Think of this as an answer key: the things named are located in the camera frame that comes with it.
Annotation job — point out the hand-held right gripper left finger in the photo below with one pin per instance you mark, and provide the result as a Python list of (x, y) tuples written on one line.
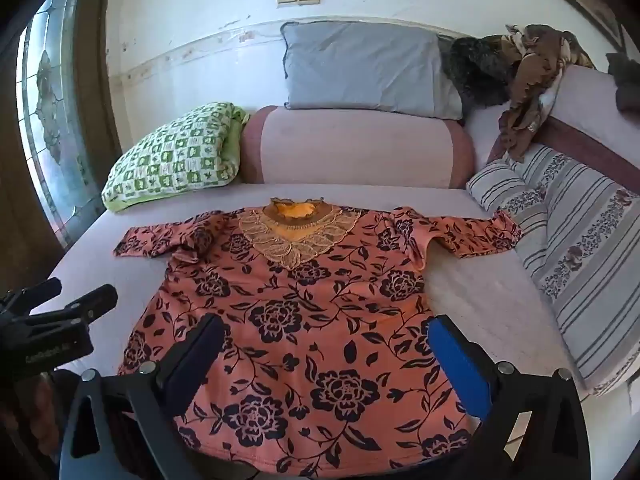
[(200, 360)]

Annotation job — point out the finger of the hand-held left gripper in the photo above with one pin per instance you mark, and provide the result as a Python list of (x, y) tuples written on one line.
[(32, 292), (92, 302)]

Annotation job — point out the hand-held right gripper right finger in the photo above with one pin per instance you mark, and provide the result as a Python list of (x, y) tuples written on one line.
[(460, 370)]

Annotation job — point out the orange floral blouse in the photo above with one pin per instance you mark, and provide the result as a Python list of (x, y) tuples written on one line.
[(310, 340)]

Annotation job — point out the bed with pink sheet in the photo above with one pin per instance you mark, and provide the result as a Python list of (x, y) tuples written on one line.
[(480, 300)]

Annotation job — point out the green patterned pillow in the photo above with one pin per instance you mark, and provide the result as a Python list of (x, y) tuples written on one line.
[(175, 155)]

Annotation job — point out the striped grey blanket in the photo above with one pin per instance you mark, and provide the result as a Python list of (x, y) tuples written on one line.
[(580, 240)]

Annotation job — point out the stained glass window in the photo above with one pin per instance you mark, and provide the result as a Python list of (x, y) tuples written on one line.
[(50, 110)]

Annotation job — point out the pink bolster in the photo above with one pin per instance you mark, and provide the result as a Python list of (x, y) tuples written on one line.
[(350, 147)]

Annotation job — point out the dark fuzzy cloth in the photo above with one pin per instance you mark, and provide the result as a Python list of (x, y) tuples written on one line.
[(475, 72)]

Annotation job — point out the brown crumpled cloth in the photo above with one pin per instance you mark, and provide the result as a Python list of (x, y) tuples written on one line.
[(532, 75)]

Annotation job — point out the grey pillow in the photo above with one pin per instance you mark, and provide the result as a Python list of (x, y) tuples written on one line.
[(365, 67)]

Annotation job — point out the dark grey cloth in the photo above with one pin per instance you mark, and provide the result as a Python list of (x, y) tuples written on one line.
[(625, 80)]

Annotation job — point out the dark wooden frame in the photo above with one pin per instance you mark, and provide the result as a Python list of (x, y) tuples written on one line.
[(585, 0)]

